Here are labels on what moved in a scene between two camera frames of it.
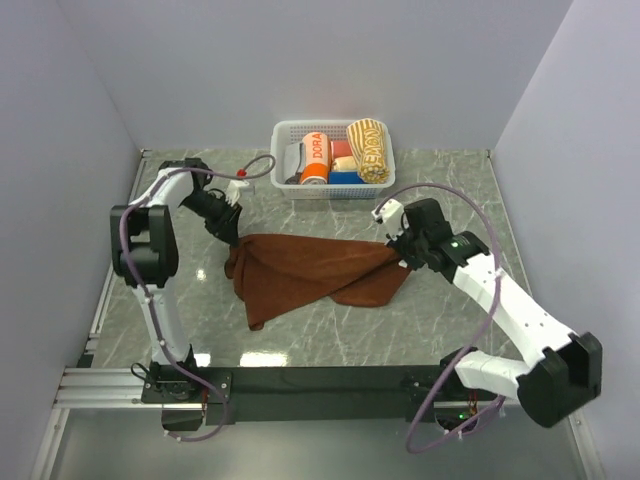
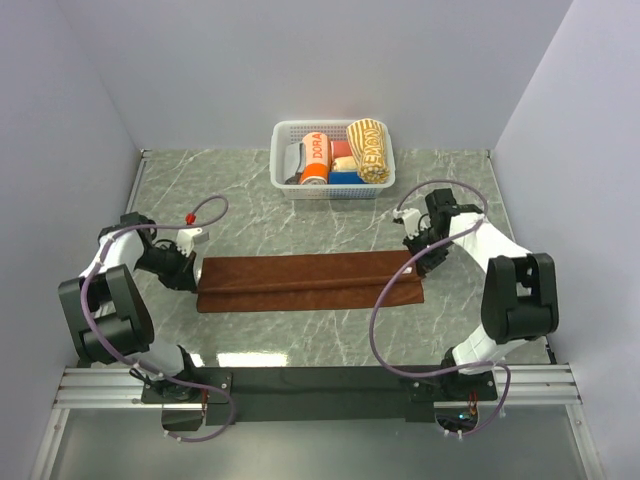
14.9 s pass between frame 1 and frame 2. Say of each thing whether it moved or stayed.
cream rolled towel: stayed
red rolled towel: stayed
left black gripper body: moved
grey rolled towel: stayed
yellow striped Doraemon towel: stayed
